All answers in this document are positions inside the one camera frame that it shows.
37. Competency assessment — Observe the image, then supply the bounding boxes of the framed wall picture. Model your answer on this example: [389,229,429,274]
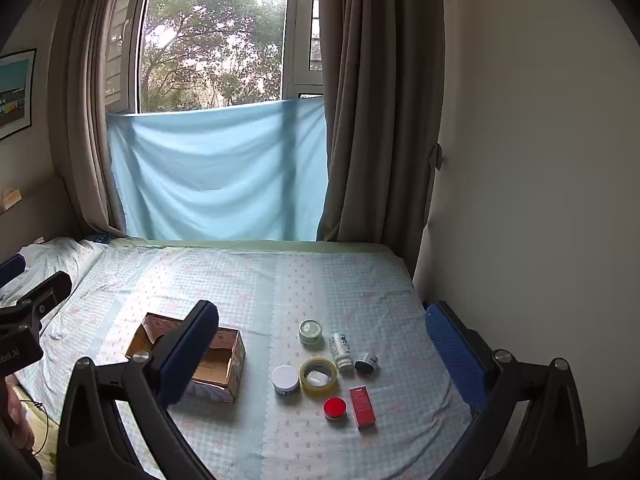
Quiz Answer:
[0,49,38,141]

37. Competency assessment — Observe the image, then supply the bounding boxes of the floral white pillow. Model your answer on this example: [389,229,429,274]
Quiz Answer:
[0,237,107,311]

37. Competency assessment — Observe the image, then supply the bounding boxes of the green lid jar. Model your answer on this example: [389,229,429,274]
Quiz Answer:
[299,320,326,347]

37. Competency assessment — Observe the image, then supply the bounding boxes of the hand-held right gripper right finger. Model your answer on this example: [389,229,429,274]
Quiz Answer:
[424,301,589,480]

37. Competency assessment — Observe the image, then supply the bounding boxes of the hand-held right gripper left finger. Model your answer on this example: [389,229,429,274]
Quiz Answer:
[57,300,220,480]

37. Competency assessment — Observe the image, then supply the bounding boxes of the yellow printed cloth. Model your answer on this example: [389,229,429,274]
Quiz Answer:
[22,395,62,480]

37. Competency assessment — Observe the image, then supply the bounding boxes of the person's left hand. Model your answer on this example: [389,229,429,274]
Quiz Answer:
[0,375,37,466]

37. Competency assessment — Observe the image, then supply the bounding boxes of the small red carton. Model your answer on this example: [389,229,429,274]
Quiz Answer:
[349,386,377,430]

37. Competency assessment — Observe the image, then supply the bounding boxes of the light blue hanging cloth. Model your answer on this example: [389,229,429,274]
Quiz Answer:
[107,96,331,242]

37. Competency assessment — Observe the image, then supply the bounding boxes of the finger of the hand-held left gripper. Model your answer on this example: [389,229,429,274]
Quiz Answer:
[0,271,74,322]
[0,254,27,288]

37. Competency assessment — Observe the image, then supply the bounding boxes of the white plastic bottle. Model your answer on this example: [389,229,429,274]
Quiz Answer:
[328,332,355,373]

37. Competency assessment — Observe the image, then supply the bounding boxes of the checked floral bed sheet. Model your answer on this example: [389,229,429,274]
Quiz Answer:
[10,237,473,480]

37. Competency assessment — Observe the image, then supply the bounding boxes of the cardboard box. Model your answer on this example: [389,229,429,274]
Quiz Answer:
[125,312,247,403]

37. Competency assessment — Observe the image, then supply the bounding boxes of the window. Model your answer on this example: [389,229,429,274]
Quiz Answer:
[105,0,326,113]

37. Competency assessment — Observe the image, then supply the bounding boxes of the thin black cable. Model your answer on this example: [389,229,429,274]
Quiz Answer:
[19,397,51,457]

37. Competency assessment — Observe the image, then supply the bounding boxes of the white lid jar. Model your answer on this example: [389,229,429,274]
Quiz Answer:
[272,365,302,397]

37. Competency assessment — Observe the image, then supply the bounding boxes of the yellow tape roll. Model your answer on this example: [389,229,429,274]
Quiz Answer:
[299,357,339,393]

